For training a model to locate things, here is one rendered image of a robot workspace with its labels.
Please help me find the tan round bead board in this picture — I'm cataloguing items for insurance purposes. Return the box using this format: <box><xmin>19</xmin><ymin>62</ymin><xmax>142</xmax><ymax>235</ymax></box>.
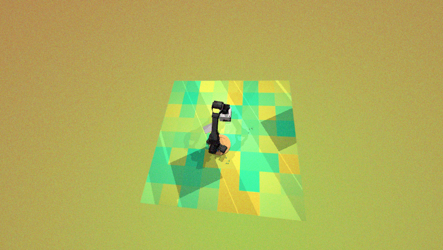
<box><xmin>215</xmin><ymin>134</ymin><xmax>231</xmax><ymax>155</ymax></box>

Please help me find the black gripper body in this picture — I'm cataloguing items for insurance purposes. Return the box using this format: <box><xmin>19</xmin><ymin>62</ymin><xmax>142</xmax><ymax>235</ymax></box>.
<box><xmin>217</xmin><ymin>141</ymin><xmax>227</xmax><ymax>153</ymax></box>

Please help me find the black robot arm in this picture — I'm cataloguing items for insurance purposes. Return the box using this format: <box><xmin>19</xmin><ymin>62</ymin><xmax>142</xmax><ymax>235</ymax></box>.
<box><xmin>208</xmin><ymin>101</ymin><xmax>230</xmax><ymax>154</ymax></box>

